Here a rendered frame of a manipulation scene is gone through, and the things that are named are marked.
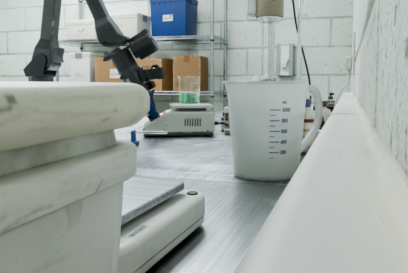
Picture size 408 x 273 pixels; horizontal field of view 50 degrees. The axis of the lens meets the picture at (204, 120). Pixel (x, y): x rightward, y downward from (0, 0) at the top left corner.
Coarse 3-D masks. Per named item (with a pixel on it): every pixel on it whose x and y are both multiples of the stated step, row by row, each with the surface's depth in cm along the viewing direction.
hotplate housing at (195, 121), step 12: (192, 108) 124; (204, 108) 124; (156, 120) 121; (168, 120) 121; (180, 120) 121; (192, 120) 122; (204, 120) 122; (168, 132) 122; (180, 132) 122; (192, 132) 122; (204, 132) 123
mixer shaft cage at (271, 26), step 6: (270, 24) 161; (270, 30) 161; (270, 36) 164; (270, 42) 164; (270, 48) 164; (270, 54) 164; (270, 60) 164; (270, 66) 165; (270, 72) 165; (264, 78) 160; (270, 78) 160; (276, 78) 161
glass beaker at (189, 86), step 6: (180, 78) 125; (186, 78) 124; (192, 78) 125; (198, 78) 126; (180, 84) 126; (186, 84) 125; (192, 84) 125; (198, 84) 126; (180, 90) 126; (186, 90) 125; (192, 90) 125; (198, 90) 126; (180, 96) 126; (186, 96) 125; (192, 96) 125; (198, 96) 126; (180, 102) 126; (186, 102) 125; (192, 102) 125; (198, 102) 126
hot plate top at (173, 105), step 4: (172, 104) 124; (176, 104) 124; (180, 104) 124; (184, 104) 124; (188, 104) 124; (192, 104) 125; (196, 104) 125; (200, 104) 125; (204, 104) 125; (208, 104) 125; (172, 108) 122; (176, 108) 122; (180, 108) 122; (184, 108) 122; (188, 108) 122
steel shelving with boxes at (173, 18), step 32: (160, 0) 354; (192, 0) 356; (224, 0) 366; (128, 32) 358; (160, 32) 358; (192, 32) 363; (224, 32) 368; (96, 64) 370; (160, 64) 355; (192, 64) 347; (224, 64) 370; (224, 96) 372
